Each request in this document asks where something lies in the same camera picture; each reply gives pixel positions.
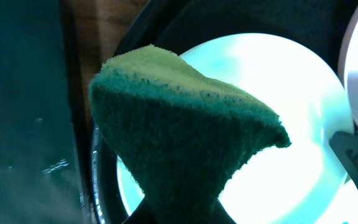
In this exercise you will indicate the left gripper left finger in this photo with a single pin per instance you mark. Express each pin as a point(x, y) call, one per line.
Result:
point(141, 215)

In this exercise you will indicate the mint green plate front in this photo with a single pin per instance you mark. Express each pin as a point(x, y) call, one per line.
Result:
point(344, 207)

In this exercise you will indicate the black rectangular tray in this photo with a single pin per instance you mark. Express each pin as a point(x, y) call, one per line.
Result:
point(38, 179)

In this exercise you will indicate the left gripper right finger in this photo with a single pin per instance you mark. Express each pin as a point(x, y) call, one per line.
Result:
point(220, 215)

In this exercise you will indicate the green sponge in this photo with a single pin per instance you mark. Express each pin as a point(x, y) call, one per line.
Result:
point(181, 134)

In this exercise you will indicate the mint green plate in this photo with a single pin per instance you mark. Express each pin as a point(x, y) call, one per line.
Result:
point(344, 207)
point(304, 183)

